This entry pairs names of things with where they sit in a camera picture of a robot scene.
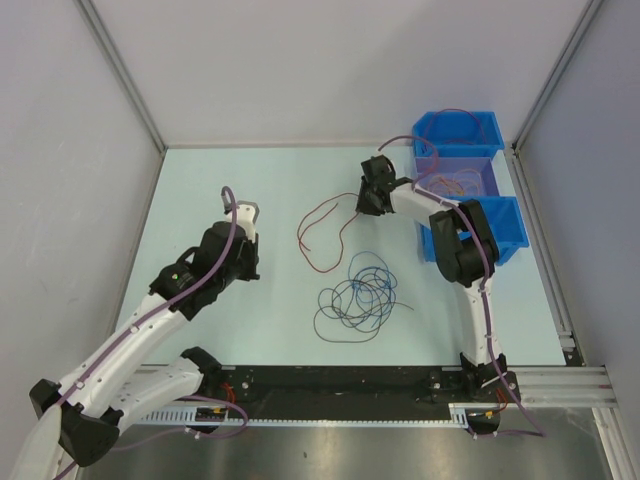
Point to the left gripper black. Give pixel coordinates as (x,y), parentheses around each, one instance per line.
(252,249)

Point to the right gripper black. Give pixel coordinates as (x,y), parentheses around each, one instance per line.
(362,206)

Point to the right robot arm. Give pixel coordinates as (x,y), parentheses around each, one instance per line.
(465,253)

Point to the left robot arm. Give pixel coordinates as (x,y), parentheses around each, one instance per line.
(86,411)

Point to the middle lavender bin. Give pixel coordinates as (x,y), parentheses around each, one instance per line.
(457,176)

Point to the far blue bin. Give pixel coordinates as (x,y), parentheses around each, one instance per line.
(460,133)

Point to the blue bin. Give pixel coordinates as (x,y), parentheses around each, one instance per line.
(506,223)
(460,133)

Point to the near blue bin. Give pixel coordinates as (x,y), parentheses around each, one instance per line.
(506,223)

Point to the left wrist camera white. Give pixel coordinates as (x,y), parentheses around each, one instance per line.
(246,218)

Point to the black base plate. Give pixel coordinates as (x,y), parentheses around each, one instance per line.
(345,392)

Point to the white cable duct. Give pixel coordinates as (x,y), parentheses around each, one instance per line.
(215,416)

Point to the aluminium frame rail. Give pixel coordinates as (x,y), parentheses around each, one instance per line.
(560,387)

